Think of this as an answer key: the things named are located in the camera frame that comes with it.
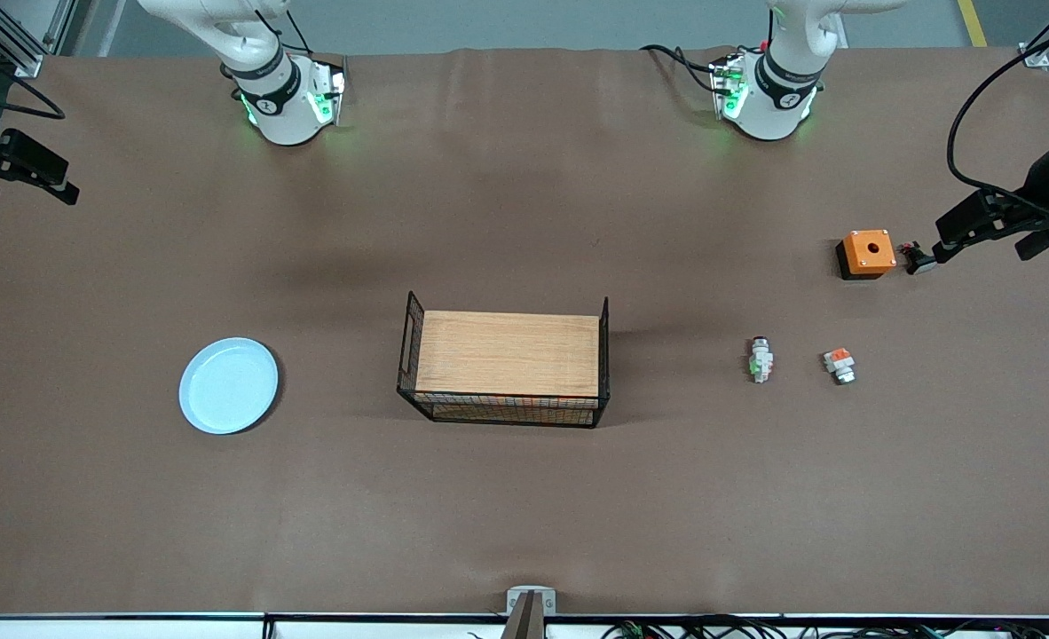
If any light blue round plate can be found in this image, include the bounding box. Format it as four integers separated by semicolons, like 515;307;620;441
178;337;280;436

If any black red push button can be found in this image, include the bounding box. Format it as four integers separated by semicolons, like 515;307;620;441
899;241;941;276

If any orange button box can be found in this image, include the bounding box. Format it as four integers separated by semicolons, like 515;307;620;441
835;230;898;281

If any wooden rack board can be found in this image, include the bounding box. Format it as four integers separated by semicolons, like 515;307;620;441
415;311;601;398

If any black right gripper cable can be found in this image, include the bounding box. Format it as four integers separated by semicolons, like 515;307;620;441
0;55;67;121

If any black right base cable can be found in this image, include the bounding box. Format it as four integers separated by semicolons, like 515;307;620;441
254;7;312;56

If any black base cable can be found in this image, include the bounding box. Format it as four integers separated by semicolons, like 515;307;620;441
640;43;722;94
254;7;312;56

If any black left base cable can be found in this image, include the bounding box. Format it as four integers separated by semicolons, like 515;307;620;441
640;43;722;94

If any black wire rack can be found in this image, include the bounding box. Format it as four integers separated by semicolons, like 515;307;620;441
397;291;611;429

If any black cable bundle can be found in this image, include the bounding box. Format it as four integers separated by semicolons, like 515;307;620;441
600;614;1049;639

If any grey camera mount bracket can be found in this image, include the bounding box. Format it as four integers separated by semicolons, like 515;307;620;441
501;586;558;639

